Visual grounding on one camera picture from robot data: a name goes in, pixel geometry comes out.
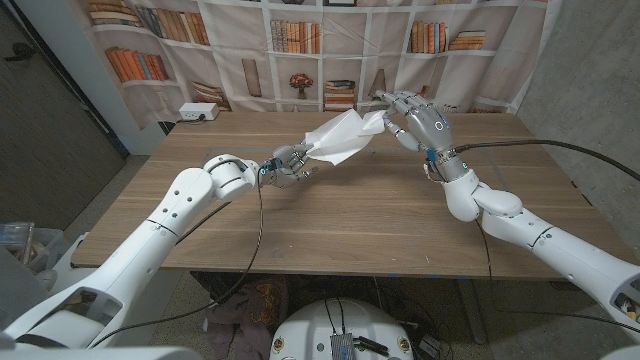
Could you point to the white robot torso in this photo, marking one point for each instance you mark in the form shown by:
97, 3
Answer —
310, 325

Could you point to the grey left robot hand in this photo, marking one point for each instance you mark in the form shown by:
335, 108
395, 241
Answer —
287, 165

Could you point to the dark door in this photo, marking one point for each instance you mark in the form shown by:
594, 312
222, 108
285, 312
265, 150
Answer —
50, 150

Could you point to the white power strip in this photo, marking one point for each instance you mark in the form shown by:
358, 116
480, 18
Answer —
198, 111

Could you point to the printed bookshelf backdrop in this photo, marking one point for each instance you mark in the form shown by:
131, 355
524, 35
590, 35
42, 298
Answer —
235, 75

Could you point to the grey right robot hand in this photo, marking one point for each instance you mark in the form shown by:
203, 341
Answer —
430, 125

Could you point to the clear plastic bin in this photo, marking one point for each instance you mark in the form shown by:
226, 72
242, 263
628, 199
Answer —
20, 240

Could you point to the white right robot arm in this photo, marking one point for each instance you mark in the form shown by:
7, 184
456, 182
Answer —
550, 250

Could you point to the black bar on torso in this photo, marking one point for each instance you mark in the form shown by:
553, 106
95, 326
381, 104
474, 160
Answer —
372, 346

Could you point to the white shipping package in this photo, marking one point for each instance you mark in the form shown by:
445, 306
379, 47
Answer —
340, 137

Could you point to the person's grey trouser leg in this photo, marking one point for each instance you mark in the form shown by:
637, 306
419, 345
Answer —
17, 290

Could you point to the grey table leg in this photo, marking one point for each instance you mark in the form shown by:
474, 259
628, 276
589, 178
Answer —
472, 315

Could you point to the small silver box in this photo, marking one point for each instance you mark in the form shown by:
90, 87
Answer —
342, 347

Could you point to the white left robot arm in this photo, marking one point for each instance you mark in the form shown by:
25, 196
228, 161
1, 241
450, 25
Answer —
160, 235

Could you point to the crumpled dark cloth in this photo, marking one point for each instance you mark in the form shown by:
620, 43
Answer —
235, 320

